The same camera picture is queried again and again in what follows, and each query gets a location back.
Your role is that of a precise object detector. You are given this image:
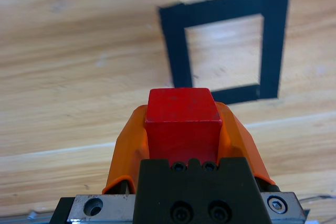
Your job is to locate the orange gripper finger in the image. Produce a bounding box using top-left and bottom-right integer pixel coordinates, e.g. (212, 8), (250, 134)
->
(214, 101), (279, 193)
(101, 104), (151, 196)

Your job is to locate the red wooden cube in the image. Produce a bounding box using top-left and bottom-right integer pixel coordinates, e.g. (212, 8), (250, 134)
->
(144, 88), (223, 167)

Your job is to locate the black tape square outline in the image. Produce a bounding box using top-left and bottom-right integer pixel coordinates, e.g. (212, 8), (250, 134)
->
(157, 0), (291, 105)

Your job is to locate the long metal table rail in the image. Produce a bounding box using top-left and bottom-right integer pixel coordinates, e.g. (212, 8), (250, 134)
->
(0, 209), (62, 224)

